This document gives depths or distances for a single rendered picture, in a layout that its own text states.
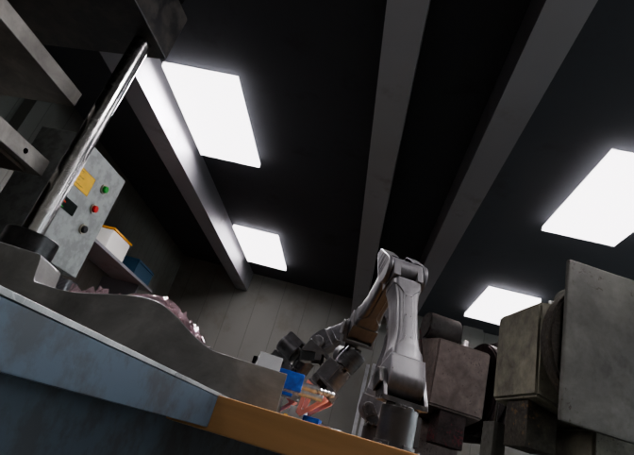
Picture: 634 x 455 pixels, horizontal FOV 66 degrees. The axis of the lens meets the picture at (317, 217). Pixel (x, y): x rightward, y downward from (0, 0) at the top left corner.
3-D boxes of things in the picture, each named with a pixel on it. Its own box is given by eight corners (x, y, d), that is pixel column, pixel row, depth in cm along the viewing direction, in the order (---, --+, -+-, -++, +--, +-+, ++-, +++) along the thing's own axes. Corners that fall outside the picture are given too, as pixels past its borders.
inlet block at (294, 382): (326, 413, 77) (335, 379, 80) (333, 412, 73) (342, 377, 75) (248, 389, 77) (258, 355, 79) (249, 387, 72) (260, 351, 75)
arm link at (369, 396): (355, 414, 136) (392, 308, 148) (358, 418, 142) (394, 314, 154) (375, 424, 134) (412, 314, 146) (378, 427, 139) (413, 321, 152)
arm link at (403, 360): (375, 401, 86) (383, 268, 110) (410, 412, 86) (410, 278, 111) (390, 384, 82) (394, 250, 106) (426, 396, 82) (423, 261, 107)
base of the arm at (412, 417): (386, 393, 74) (431, 405, 73) (375, 405, 92) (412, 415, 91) (375, 448, 71) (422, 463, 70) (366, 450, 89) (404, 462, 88)
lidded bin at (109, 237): (92, 257, 538) (102, 237, 548) (123, 265, 532) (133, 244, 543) (73, 241, 498) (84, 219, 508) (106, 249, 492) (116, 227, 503)
